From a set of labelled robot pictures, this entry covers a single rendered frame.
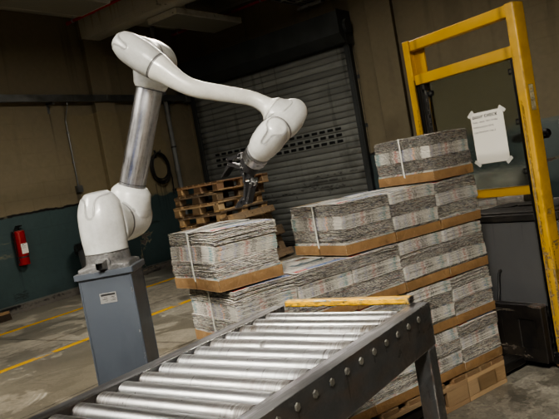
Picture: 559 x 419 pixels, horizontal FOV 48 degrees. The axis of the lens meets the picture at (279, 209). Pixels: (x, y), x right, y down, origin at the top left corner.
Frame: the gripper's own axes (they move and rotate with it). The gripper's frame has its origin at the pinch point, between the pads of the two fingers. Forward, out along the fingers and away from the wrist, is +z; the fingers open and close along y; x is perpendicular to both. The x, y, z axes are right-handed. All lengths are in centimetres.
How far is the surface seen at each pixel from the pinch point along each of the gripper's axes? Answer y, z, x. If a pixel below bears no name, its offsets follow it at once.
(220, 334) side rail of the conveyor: 56, -24, -39
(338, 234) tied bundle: 23, 13, 48
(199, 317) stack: 31, 46, -10
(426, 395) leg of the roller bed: 95, -45, 1
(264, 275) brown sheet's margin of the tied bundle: 32.2, 11.7, 4.7
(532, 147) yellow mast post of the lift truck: 15, -17, 159
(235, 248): 20.7, 6.4, -5.1
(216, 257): 22.2, 6.7, -13.8
